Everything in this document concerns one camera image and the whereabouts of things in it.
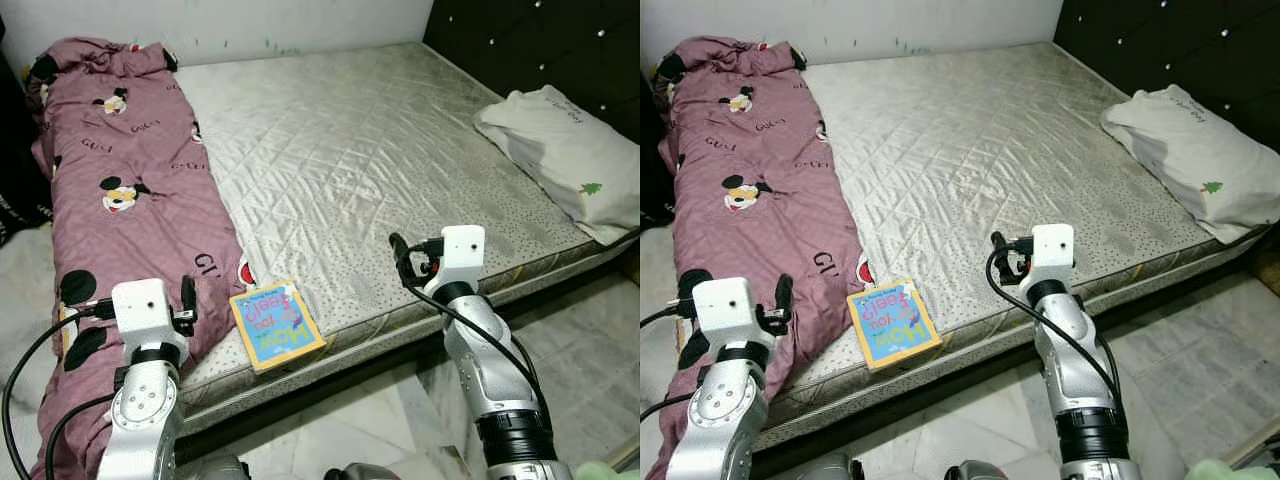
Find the blue yellow picture book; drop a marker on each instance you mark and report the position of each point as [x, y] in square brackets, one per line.
[275, 325]
[893, 325]

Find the white pillow green tree print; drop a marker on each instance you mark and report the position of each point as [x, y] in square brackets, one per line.
[570, 150]
[1200, 150]

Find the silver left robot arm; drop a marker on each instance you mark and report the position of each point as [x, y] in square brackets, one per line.
[140, 420]
[715, 420]

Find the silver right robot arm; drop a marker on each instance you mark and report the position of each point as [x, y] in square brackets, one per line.
[480, 360]
[1075, 360]

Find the mauve cartoon print blanket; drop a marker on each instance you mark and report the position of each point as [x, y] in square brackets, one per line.
[760, 240]
[130, 240]

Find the white quilted mattress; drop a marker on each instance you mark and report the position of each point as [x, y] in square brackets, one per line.
[980, 150]
[350, 150]

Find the silver left robot leg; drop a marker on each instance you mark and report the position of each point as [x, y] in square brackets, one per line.
[830, 470]
[215, 470]

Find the silver robot leg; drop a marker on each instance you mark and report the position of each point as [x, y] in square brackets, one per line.
[978, 472]
[215, 470]
[355, 472]
[830, 470]

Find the silver right robot leg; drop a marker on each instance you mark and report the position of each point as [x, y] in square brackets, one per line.
[355, 472]
[978, 472]

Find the pale green cloth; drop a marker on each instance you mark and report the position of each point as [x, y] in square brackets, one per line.
[1225, 472]
[600, 472]

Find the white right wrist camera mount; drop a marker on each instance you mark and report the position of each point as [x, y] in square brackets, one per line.
[1053, 250]
[462, 250]

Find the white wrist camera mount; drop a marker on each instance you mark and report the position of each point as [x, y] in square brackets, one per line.
[1053, 250]
[730, 312]
[462, 250]
[145, 312]

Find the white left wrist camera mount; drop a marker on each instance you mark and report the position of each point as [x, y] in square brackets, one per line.
[730, 312]
[145, 312]

